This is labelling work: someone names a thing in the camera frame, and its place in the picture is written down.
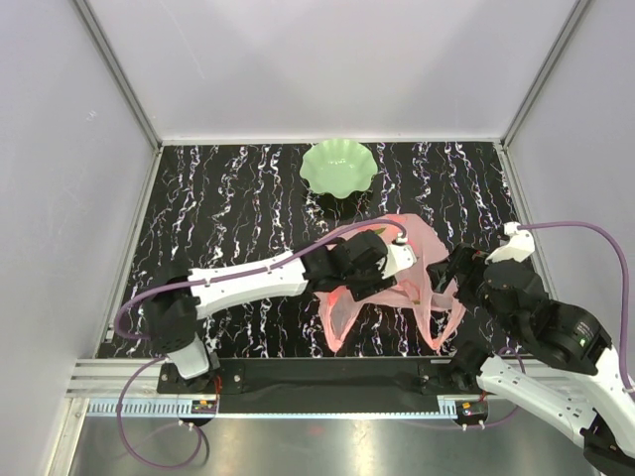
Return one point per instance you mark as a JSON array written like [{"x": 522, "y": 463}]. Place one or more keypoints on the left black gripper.
[{"x": 375, "y": 284}]

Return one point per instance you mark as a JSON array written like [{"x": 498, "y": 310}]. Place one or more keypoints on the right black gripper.
[{"x": 462, "y": 258}]

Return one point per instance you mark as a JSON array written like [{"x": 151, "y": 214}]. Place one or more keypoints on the pink plastic bag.
[{"x": 438, "y": 315}]

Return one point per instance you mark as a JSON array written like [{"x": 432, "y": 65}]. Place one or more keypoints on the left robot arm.
[{"x": 364, "y": 264}]

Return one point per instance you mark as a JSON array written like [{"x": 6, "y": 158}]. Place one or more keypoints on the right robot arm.
[{"x": 564, "y": 337}]

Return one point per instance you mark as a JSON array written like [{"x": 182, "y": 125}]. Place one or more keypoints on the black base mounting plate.
[{"x": 237, "y": 376}]

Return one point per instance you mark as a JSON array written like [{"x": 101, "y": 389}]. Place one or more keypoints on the green scalloped bowl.
[{"x": 338, "y": 167}]

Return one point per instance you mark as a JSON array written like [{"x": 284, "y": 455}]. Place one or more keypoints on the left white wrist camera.
[{"x": 400, "y": 257}]

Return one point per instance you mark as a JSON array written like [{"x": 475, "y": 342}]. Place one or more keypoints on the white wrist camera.
[
  {"x": 400, "y": 257},
  {"x": 519, "y": 246}
]

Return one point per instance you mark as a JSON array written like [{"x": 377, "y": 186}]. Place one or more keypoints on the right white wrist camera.
[{"x": 519, "y": 246}]

